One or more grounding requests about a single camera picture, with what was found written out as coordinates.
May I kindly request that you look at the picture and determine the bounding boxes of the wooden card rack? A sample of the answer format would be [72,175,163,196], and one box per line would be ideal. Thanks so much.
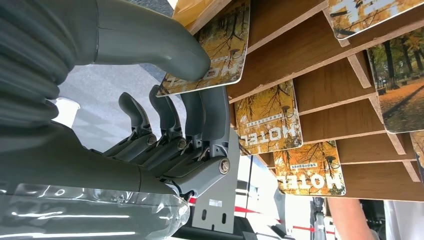
[185,0,424,203]

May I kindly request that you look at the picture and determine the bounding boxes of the autumn forest path card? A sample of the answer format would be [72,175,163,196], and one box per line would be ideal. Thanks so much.
[366,27,424,134]

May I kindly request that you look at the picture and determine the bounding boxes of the clear plastic cover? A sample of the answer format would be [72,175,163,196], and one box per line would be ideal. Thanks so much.
[0,183,191,240]

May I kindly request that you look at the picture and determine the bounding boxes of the white box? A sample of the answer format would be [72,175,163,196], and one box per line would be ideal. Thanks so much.
[52,97,81,129]

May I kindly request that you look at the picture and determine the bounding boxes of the grey metal bracket plate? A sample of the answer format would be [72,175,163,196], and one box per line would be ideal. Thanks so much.
[191,128,241,235]

